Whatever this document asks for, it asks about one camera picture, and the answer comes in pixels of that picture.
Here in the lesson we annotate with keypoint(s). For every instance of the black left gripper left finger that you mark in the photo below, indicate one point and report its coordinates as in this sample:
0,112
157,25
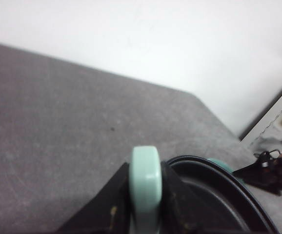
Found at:
108,212

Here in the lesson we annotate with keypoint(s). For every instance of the black frying pan green handle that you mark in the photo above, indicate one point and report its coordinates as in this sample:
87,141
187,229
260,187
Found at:
227,211

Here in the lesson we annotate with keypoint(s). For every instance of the teal ceramic bowl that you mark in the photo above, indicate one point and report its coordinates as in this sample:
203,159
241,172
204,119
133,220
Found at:
220,174

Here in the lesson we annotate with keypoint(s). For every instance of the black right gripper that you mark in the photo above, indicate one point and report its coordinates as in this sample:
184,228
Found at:
265,173

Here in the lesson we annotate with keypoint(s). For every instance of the white board with dark edge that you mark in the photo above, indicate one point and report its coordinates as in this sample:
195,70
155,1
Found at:
266,132

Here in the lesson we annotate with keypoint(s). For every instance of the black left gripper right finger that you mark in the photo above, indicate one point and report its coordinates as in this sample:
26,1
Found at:
176,212

